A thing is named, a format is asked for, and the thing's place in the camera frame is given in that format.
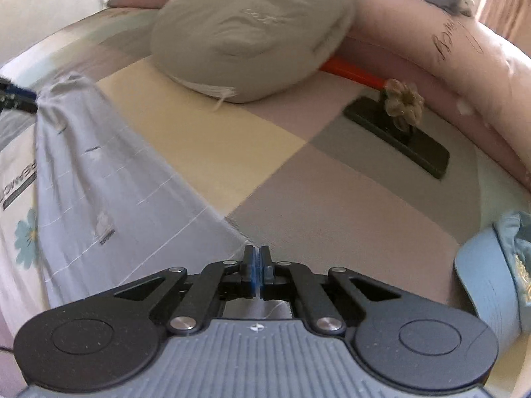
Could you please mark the black phone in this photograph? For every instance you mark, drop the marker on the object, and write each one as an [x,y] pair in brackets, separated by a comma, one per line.
[414,143]

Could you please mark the blue baseball cap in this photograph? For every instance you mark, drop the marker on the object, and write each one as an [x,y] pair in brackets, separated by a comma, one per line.
[494,269]

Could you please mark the patchwork bed sheet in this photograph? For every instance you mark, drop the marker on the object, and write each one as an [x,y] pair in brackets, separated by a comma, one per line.
[289,171]

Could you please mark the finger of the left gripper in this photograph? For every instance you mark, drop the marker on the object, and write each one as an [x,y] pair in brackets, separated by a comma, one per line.
[9,88]
[15,102]

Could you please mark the orange red object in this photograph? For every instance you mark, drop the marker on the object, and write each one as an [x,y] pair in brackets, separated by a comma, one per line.
[340,67]

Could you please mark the right pink curtain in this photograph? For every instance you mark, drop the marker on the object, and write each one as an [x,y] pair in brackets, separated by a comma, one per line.
[510,19]

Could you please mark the pink folded quilt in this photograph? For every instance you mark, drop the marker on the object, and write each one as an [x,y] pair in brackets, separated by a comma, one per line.
[458,67]

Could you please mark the grey-blue pants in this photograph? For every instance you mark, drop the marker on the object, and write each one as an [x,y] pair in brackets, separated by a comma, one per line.
[111,210]

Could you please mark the grey cat face cushion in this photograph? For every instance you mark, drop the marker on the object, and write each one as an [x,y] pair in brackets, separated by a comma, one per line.
[246,50]

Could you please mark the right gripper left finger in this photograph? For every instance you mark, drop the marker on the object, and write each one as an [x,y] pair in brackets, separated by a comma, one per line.
[104,340]

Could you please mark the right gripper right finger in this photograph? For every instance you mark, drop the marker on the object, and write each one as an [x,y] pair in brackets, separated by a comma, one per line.
[411,342]

